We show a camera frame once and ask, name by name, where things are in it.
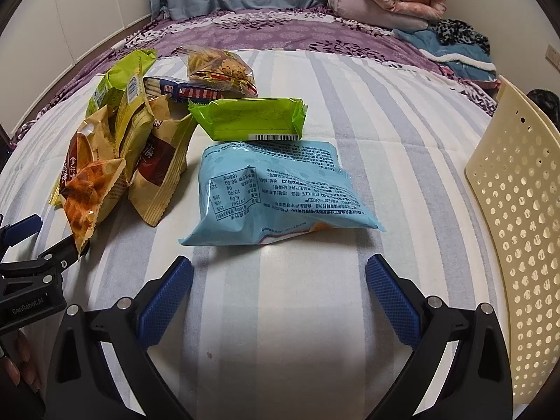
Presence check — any orange brown snack bag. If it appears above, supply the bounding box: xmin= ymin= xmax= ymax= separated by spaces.
xmin=59 ymin=120 xmax=125 ymax=252

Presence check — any beige red cookie bag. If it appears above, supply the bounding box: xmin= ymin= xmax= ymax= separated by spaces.
xmin=128 ymin=96 xmax=197 ymax=226

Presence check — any olive yellow snack packet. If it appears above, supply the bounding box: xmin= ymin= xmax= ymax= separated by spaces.
xmin=49 ymin=71 xmax=155 ymax=210

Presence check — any large green snack bag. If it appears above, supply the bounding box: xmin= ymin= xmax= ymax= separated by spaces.
xmin=85 ymin=49 xmax=156 ymax=117

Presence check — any blue cracker sleeve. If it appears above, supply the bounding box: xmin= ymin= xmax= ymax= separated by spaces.
xmin=143 ymin=77 xmax=223 ymax=103

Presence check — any light blue snack bag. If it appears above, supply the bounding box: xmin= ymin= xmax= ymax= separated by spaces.
xmin=180 ymin=140 xmax=382 ymax=246

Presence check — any small green snack pack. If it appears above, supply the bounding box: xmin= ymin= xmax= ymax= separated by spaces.
xmin=189 ymin=98 xmax=308 ymax=141

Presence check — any clear bag of biscuits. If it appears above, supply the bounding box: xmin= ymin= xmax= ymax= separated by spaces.
xmin=175 ymin=44 xmax=258 ymax=98

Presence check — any person's left hand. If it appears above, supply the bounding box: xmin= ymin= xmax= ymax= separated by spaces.
xmin=1 ymin=330 xmax=41 ymax=392

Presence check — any cream perforated plastic basket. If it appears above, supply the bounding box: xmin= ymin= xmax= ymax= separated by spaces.
xmin=465 ymin=79 xmax=560 ymax=404

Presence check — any white wardrobe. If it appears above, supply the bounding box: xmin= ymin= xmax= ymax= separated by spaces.
xmin=1 ymin=0 xmax=151 ymax=135

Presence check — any black backpack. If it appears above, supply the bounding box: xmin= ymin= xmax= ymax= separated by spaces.
xmin=528 ymin=89 xmax=560 ymax=130

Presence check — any blue teal blanket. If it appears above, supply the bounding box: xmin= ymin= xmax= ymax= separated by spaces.
xmin=392 ymin=29 xmax=500 ymax=90

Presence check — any purple floral bedsheet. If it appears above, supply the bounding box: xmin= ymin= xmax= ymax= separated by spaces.
xmin=10 ymin=7 xmax=496 ymax=147

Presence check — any leopard print cloth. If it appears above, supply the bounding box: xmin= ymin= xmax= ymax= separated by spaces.
xmin=430 ymin=19 xmax=491 ymax=55

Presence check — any wall power socket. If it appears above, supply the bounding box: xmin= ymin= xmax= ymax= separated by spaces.
xmin=546 ymin=44 xmax=560 ymax=70

